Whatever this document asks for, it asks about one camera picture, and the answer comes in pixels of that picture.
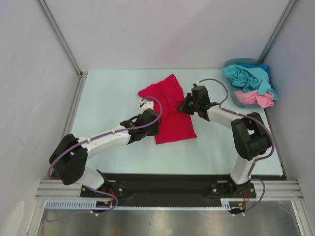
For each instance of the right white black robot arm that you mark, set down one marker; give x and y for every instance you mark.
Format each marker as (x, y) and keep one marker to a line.
(251, 138)

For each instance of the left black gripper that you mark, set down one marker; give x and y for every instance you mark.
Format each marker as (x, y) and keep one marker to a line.
(155, 130)

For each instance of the right light blue cable duct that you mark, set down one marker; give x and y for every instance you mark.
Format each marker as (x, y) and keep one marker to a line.
(235, 204)

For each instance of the red t shirt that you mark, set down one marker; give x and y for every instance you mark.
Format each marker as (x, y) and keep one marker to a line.
(175, 125)

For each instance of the left aluminium frame post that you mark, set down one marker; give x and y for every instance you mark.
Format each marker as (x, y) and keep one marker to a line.
(53, 24)

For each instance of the left light blue cable duct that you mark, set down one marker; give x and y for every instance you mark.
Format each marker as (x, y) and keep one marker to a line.
(78, 204)

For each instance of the grey plastic bin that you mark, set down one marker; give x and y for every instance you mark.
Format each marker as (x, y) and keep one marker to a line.
(232, 89)

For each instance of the aluminium frame post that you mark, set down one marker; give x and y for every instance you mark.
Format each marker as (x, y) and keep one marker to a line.
(53, 24)
(288, 10)

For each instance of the light blue cable duct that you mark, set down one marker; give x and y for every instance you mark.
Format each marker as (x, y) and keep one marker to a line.
(78, 204)
(235, 204)

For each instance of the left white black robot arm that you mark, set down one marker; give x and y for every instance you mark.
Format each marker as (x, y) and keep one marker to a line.
(69, 160)

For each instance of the dark blue t shirt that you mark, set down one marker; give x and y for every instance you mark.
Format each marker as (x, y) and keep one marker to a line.
(264, 67)

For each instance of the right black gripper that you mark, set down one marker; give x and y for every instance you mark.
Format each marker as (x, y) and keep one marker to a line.
(189, 103)

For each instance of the right aluminium frame post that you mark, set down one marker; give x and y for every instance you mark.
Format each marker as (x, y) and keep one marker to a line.
(288, 10)

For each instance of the pink t shirt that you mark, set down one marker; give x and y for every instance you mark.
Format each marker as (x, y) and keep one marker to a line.
(252, 97)

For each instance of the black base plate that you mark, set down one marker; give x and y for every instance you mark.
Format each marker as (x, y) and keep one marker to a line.
(158, 190)

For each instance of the light blue t shirt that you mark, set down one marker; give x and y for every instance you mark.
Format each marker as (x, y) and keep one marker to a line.
(249, 79)

